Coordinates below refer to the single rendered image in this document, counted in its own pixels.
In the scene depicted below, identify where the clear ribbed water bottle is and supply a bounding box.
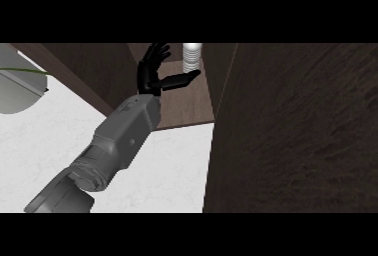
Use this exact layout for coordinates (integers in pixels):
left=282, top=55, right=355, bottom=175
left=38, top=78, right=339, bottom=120
left=181, top=42, right=203, bottom=74

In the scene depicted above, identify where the thin green plant stem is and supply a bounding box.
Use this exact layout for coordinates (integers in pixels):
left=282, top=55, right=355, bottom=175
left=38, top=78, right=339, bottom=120
left=0, top=67, right=51, bottom=77

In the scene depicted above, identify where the dark wooden cabinet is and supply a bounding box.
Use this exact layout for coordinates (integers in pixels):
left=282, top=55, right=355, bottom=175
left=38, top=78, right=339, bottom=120
left=8, top=42, right=239, bottom=132

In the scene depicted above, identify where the dark wooden cabinet door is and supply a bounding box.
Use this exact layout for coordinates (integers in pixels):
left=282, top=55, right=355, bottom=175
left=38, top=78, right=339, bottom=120
left=200, top=42, right=378, bottom=214

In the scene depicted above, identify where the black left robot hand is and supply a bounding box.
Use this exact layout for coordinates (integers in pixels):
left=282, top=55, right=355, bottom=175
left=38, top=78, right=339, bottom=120
left=135, top=42, right=202, bottom=97

